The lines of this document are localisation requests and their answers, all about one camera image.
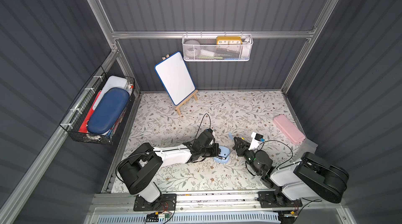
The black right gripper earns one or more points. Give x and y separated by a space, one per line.
240 146

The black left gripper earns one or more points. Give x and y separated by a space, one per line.
213 150

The light blue alarm clock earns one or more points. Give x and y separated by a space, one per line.
224 156

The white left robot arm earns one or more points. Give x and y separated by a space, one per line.
138 169

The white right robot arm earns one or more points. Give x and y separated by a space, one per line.
309 177

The yellow alarm clock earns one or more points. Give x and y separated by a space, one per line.
228 40

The wooden easel stand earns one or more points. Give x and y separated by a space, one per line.
185 101

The pink rectangular case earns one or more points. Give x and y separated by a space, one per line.
293 134

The grey translucent box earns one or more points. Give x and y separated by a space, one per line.
306 146

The grey tape roll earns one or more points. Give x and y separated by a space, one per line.
191 49

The navy blue oval case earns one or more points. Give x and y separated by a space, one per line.
108 111

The white plastic tray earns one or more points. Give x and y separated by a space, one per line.
112 82

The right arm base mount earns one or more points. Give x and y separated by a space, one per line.
269 199

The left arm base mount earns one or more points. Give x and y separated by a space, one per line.
164 202

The white wire wall basket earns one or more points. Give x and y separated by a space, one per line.
224 53

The black wire side basket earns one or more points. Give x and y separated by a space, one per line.
76 119

